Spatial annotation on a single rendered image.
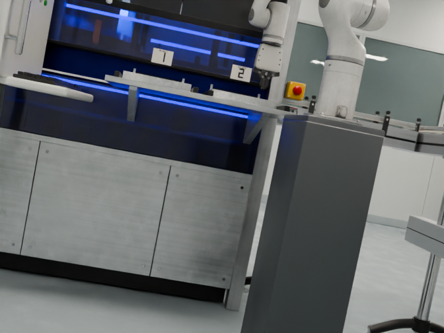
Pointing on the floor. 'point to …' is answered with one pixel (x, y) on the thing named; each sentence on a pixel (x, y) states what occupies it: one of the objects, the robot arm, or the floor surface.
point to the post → (260, 168)
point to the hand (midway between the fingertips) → (263, 84)
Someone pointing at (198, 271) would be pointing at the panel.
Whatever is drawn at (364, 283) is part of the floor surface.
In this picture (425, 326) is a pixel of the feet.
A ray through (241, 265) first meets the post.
